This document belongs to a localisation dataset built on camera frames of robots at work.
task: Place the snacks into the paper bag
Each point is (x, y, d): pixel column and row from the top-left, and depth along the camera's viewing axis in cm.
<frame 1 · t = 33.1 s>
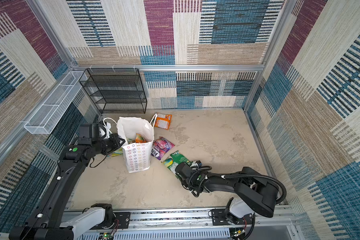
left hand: (124, 137, 74), fingers closed
right hand: (176, 174, 86), fingers open
white paper bag: (137, 157, 79), point 17 cm above the table
orange snack bag far: (163, 121, 114), point 2 cm above the table
orange snack bag right: (139, 139, 93), point 11 cm above the table
purple Fox's candy bag: (160, 146, 98), point 4 cm above the table
green snack bag centre: (176, 158, 93), point 3 cm above the table
green yellow Fox's bag: (117, 151, 68), point 28 cm above the table
green snack bag right: (132, 140, 95), point 9 cm above the table

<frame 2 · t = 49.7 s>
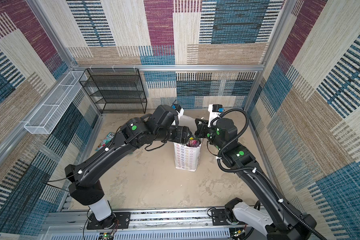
left hand: (187, 132, 64), fingers open
right hand: (194, 122, 67), fingers closed
white paper bag: (186, 157, 78), point 18 cm above the table
purple Fox's candy bag: (193, 144, 83), point 17 cm above the table
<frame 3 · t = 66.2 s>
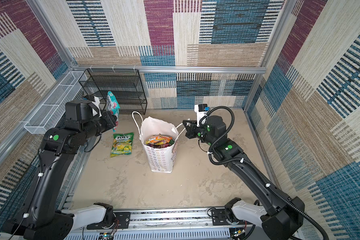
left hand: (116, 114, 65), fingers closed
right hand: (182, 124, 69), fingers closed
white paper bag: (161, 160, 78), point 17 cm above the table
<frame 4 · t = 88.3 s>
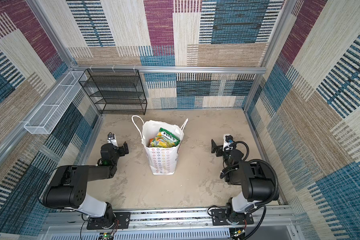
left hand: (116, 141, 93), fingers open
right hand: (219, 139, 90), fingers open
green yellow Fox's bag: (164, 138, 85), point 18 cm above the table
